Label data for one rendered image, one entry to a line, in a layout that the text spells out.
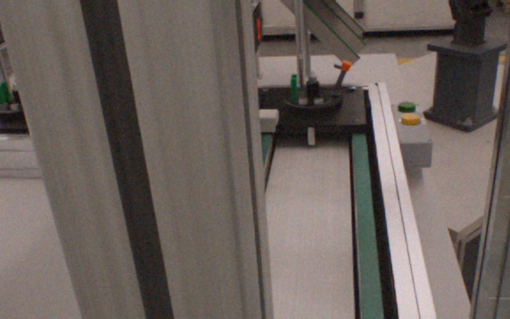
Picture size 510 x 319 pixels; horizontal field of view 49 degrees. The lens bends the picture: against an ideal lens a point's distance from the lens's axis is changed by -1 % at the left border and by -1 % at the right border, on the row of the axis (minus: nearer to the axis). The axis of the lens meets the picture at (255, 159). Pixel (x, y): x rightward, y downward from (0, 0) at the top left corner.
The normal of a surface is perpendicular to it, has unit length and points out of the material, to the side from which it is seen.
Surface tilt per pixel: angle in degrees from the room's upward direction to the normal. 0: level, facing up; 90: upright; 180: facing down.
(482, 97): 90
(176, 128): 90
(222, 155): 90
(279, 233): 0
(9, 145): 90
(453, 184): 0
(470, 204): 0
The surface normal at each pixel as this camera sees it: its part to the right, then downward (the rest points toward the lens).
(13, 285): -0.07, -0.89
